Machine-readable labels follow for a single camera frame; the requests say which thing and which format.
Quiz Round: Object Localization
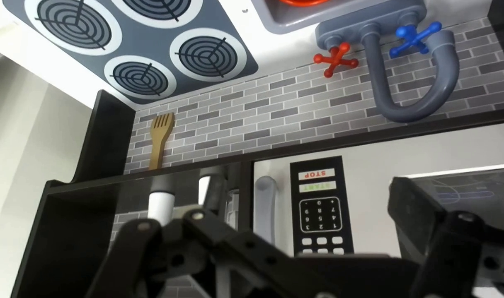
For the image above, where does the grey toy faucet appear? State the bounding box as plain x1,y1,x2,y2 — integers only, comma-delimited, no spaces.
314,5,463,124

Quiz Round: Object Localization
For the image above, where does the grey brick backsplash panel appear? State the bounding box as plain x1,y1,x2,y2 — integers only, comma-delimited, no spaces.
123,15,504,173

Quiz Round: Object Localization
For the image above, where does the grey sink basin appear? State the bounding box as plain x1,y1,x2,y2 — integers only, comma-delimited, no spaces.
251,0,430,36

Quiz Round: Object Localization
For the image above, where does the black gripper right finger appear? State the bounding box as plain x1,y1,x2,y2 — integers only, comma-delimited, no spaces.
387,175,504,298

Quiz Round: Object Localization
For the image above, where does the toy microwave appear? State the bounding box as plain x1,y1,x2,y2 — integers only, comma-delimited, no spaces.
251,120,504,298

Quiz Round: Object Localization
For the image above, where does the red tap handle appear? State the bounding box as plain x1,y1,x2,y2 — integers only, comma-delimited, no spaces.
312,41,360,79

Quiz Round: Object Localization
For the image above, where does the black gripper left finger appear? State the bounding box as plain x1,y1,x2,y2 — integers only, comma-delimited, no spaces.
88,173,299,298

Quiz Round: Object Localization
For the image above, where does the blue tap handle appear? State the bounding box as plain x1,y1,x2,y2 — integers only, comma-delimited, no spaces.
388,19,443,59

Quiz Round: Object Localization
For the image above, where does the dark red bowl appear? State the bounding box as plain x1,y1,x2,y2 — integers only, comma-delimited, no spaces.
277,0,330,8

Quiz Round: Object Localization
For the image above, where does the wooden spatula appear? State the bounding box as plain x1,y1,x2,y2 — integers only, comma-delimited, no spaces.
148,111,178,172

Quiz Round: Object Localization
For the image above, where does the black toy kitchen cabinet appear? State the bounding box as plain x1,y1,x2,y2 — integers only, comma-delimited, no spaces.
9,87,504,298

